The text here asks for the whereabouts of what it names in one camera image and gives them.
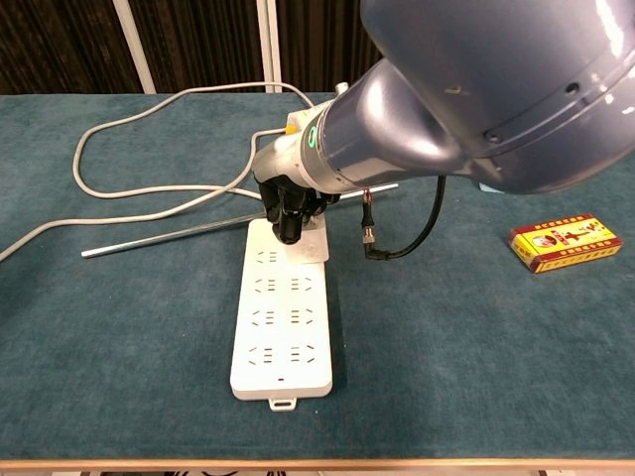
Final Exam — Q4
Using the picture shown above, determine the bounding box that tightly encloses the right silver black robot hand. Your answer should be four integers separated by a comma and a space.
251, 129, 343, 246

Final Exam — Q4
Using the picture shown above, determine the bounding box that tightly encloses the white power strip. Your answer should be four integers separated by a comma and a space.
229, 217, 334, 413

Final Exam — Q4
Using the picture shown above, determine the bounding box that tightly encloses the white yellow snack package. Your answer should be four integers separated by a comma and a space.
285, 101, 332, 136

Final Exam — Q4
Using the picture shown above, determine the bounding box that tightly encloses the thin metal rod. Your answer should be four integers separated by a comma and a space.
81, 181, 401, 259

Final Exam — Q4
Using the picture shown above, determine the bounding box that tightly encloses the dark slatted screen panel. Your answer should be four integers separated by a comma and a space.
126, 0, 267, 94
275, 0, 386, 93
0, 0, 145, 95

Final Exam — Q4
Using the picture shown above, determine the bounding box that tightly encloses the teal table cloth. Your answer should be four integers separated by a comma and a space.
0, 91, 635, 462

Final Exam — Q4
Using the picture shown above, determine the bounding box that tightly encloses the red yellow small box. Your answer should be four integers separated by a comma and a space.
508, 212, 625, 276

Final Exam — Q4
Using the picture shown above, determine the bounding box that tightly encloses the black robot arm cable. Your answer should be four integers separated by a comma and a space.
359, 176, 447, 262

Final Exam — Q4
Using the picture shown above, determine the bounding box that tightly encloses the white screen frame post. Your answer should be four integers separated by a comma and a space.
255, 0, 284, 95
111, 0, 157, 95

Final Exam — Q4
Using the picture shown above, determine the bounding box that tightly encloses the white power strip cable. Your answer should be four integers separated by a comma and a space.
0, 81, 318, 262

